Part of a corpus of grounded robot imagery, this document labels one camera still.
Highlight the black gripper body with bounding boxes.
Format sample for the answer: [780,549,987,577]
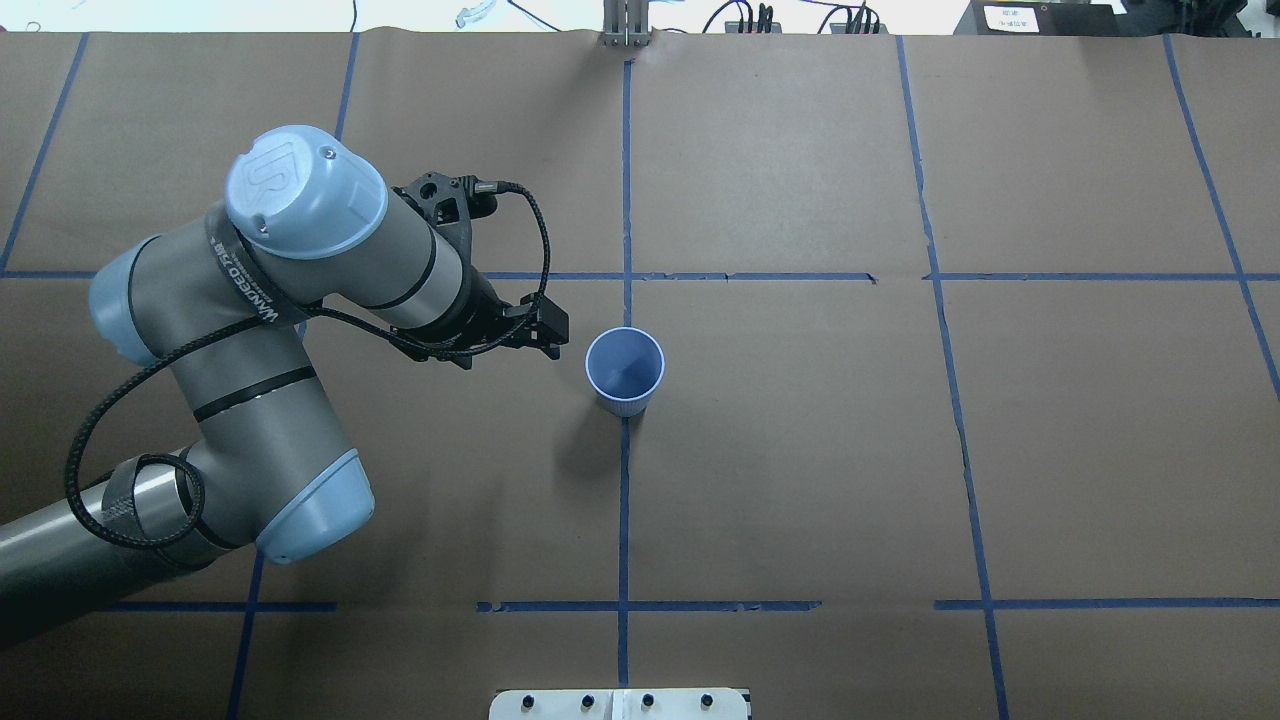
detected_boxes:
[392,173,570,369]

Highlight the blue plastic cup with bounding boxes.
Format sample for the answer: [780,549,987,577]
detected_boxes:
[584,325,666,419]

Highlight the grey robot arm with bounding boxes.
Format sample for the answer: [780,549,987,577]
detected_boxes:
[3,126,570,648]

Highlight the black device with label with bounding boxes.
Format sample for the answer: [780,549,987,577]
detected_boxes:
[952,1,1124,37]

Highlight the metal post at table edge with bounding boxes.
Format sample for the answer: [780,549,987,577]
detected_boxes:
[600,0,652,47]

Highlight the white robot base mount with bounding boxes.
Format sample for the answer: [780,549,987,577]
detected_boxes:
[488,687,753,719]

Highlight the black connectors with cables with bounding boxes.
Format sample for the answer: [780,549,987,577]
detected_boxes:
[694,1,890,36]

